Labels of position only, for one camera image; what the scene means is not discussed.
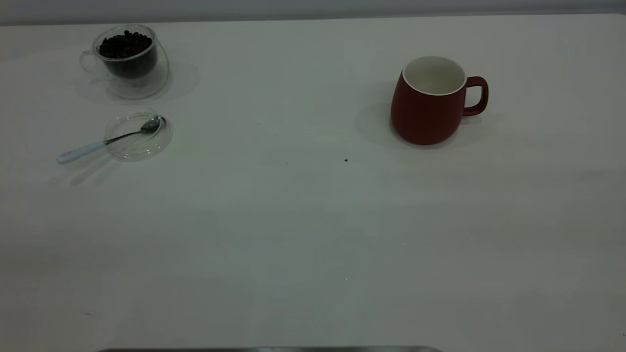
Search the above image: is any red ceramic mug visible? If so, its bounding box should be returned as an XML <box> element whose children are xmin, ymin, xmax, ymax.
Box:
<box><xmin>390</xmin><ymin>55</ymin><xmax>489</xmax><ymax>146</ymax></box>

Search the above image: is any clear glass saucer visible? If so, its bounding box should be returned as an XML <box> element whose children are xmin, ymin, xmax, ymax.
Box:
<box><xmin>104</xmin><ymin>110</ymin><xmax>173</xmax><ymax>162</ymax></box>

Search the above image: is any metal spoon with white handle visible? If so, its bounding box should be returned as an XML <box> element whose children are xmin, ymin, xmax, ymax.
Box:
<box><xmin>57</xmin><ymin>116</ymin><xmax>164</xmax><ymax>165</ymax></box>

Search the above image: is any clear glass cup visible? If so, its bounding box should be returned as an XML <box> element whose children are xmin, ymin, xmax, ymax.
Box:
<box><xmin>79</xmin><ymin>24</ymin><xmax>170</xmax><ymax>101</ymax></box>

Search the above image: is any pile of coffee beans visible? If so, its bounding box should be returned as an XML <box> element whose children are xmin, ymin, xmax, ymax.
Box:
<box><xmin>99</xmin><ymin>30</ymin><xmax>158</xmax><ymax>79</ymax></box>

